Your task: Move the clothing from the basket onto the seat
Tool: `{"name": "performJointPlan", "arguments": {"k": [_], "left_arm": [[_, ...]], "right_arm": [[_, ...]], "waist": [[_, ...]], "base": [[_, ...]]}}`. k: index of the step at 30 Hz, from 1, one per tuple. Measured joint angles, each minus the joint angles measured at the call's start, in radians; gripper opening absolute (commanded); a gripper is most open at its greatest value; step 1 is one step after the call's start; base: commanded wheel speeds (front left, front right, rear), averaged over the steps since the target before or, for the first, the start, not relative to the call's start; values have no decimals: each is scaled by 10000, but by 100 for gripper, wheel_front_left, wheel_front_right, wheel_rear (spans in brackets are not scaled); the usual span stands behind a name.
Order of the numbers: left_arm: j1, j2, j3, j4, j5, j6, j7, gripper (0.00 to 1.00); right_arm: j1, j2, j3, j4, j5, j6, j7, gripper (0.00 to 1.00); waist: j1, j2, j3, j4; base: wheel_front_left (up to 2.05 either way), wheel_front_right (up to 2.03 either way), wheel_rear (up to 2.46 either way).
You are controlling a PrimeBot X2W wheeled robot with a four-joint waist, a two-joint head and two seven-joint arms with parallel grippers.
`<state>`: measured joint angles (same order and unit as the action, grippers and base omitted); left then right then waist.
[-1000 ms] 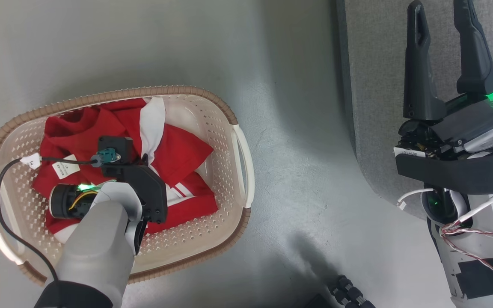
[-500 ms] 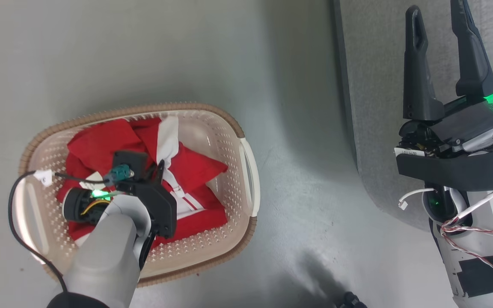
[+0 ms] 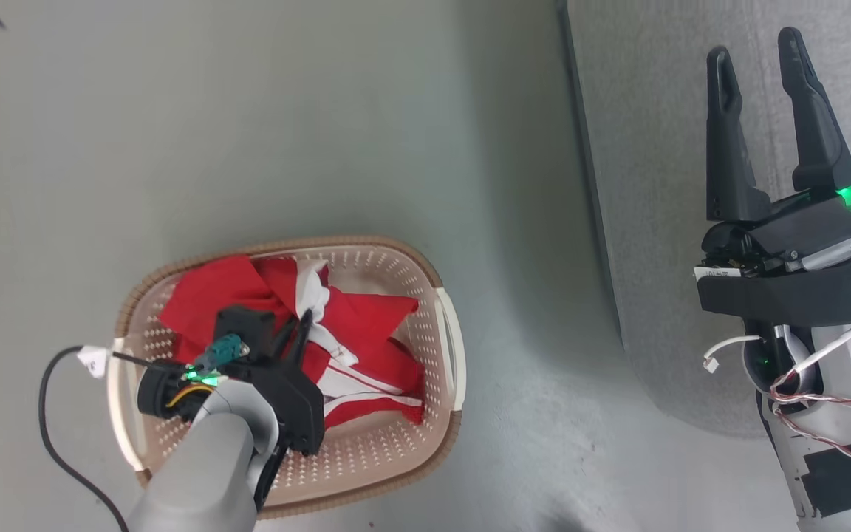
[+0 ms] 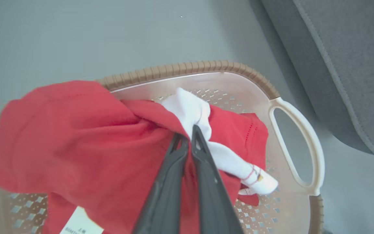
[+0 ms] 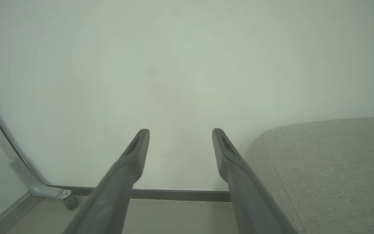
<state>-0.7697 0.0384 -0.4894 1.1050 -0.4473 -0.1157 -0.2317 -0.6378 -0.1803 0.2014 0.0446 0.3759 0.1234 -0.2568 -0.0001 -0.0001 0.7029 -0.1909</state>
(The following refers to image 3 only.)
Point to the black green-lit right gripper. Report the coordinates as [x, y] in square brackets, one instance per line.
[802, 225]

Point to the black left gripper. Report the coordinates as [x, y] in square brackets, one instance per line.
[294, 403]

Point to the red and white garment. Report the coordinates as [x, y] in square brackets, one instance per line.
[366, 325]

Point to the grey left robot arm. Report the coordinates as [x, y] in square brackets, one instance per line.
[204, 473]

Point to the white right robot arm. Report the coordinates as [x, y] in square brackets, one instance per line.
[832, 443]

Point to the beige perforated plastic laundry basket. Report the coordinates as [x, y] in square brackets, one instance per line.
[388, 451]

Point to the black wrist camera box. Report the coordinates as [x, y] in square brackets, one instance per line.
[243, 326]

